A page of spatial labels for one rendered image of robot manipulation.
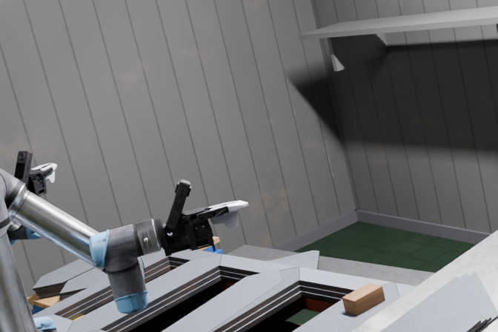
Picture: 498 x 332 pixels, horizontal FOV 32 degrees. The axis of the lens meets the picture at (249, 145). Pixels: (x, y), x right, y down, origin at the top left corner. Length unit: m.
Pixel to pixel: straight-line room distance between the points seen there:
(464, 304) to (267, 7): 3.84
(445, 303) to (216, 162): 3.49
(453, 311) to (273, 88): 3.77
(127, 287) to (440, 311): 0.75
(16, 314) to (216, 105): 3.66
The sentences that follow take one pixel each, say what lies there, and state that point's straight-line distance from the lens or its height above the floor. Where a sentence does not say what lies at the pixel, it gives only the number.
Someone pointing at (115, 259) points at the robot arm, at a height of 1.42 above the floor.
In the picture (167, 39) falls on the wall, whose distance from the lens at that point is 5.32.
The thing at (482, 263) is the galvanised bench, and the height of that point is 1.05.
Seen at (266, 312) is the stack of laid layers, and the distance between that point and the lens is 2.94.
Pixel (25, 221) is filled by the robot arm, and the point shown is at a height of 1.52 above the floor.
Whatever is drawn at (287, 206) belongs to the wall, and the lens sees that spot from 5.84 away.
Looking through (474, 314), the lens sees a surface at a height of 1.07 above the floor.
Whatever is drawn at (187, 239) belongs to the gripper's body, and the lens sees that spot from 1.94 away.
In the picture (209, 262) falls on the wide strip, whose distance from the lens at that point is 3.43.
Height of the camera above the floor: 1.99
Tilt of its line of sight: 12 degrees down
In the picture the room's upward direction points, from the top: 14 degrees counter-clockwise
